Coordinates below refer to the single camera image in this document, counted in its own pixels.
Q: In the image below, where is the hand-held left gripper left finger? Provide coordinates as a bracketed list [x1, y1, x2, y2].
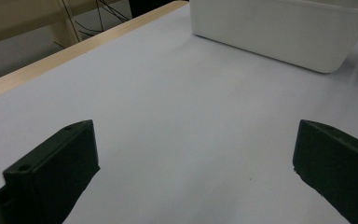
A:
[2, 119, 101, 224]

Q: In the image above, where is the black floor cable bundle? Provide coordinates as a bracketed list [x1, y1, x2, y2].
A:
[53, 0, 132, 50]

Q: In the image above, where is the white table mat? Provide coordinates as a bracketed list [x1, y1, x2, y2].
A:
[0, 3, 358, 224]

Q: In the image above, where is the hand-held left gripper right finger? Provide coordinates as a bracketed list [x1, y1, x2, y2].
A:
[292, 119, 358, 224]

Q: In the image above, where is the white plastic bin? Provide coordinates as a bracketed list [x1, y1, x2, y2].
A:
[189, 0, 358, 75]

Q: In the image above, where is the light wooden bench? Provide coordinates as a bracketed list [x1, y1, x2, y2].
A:
[0, 0, 122, 49]

